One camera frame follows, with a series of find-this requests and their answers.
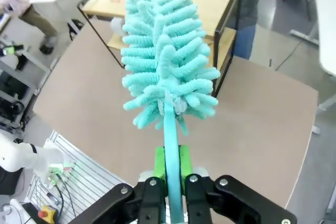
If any black cable at arm base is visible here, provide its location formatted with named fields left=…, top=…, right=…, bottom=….
left=47, top=171, right=77, bottom=218

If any red emergency stop button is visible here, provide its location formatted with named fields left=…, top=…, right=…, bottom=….
left=37, top=204, right=56, bottom=220

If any black floor cable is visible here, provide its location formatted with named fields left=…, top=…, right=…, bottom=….
left=268, top=39, right=303, bottom=72

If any white slotted mounting plate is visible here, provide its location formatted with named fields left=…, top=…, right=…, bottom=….
left=25, top=129, right=127, bottom=224

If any grey equipment rack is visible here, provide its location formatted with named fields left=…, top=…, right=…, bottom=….
left=0, top=50, right=51, bottom=132

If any white roll in shelf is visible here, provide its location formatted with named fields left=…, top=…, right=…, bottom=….
left=109, top=16, right=125, bottom=37

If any wooden shelf black metal frame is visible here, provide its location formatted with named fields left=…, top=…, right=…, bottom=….
left=77, top=0, right=244, bottom=98

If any black chair base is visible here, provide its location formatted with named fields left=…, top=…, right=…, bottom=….
left=67, top=18, right=85, bottom=41

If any teal microfibre duster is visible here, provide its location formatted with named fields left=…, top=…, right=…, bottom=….
left=120, top=0, right=221, bottom=224

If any person in khaki trousers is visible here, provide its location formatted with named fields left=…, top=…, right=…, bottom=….
left=18, top=5, right=60, bottom=55

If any person in grey sweater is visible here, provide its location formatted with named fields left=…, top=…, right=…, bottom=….
left=234, top=0, right=264, bottom=61

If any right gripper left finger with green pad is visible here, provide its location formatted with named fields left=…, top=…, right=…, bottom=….
left=78, top=146, right=169, bottom=224

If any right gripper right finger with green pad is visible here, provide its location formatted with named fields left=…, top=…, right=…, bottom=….
left=179, top=144, right=298, bottom=224

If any white desk with metal legs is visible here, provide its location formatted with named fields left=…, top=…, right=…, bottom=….
left=289, top=0, right=336, bottom=134

